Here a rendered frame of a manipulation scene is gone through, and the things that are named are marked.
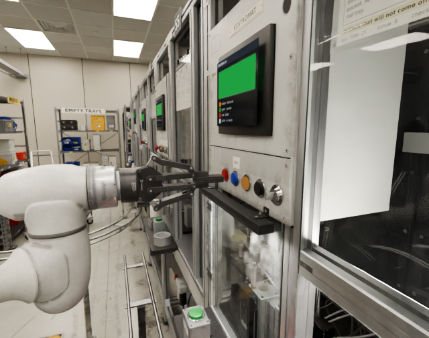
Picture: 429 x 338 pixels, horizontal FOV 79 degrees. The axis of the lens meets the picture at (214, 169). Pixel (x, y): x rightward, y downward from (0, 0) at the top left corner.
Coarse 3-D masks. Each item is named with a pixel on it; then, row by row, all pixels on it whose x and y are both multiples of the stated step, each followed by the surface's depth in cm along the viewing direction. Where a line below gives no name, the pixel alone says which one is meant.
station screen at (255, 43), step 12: (252, 48) 50; (228, 60) 61; (240, 60) 55; (228, 96) 62; (240, 96) 56; (252, 96) 51; (228, 108) 62; (240, 108) 56; (252, 108) 52; (228, 120) 63; (240, 120) 57; (252, 120) 52
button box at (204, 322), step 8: (184, 312) 74; (184, 320) 73; (192, 320) 71; (200, 320) 71; (208, 320) 71; (184, 328) 74; (192, 328) 68; (200, 328) 69; (208, 328) 70; (184, 336) 75; (192, 336) 69; (200, 336) 70; (208, 336) 71
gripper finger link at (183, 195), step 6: (180, 192) 62; (186, 192) 62; (192, 192) 61; (168, 198) 60; (174, 198) 59; (180, 198) 60; (186, 198) 60; (162, 204) 58; (168, 204) 59; (156, 210) 58
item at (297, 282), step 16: (304, 0) 41; (304, 16) 41; (304, 32) 41; (304, 48) 41; (304, 64) 42; (304, 80) 42; (304, 96) 42; (304, 112) 42; (304, 128) 42; (288, 240) 48; (288, 256) 48; (288, 336) 50
